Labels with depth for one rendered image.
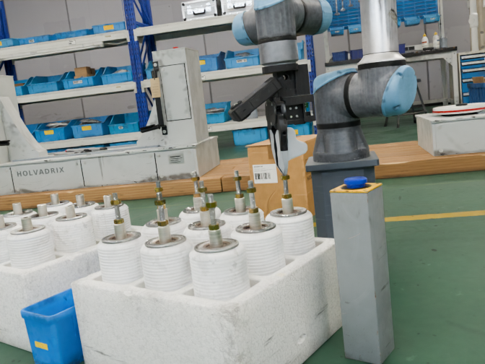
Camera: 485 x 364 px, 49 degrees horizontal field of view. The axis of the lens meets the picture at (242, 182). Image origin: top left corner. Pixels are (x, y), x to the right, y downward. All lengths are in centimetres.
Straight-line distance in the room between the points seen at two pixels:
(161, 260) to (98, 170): 228
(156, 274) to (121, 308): 10
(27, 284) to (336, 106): 84
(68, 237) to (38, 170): 205
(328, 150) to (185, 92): 173
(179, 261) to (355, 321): 33
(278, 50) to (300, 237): 36
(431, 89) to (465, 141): 641
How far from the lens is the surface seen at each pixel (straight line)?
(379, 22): 137
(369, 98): 135
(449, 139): 294
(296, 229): 106
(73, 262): 130
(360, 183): 95
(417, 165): 285
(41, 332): 117
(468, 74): 635
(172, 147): 301
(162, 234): 98
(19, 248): 129
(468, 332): 115
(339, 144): 141
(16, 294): 128
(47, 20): 1062
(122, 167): 314
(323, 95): 142
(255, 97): 103
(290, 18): 106
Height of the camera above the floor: 49
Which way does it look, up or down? 9 degrees down
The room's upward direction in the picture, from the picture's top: 7 degrees counter-clockwise
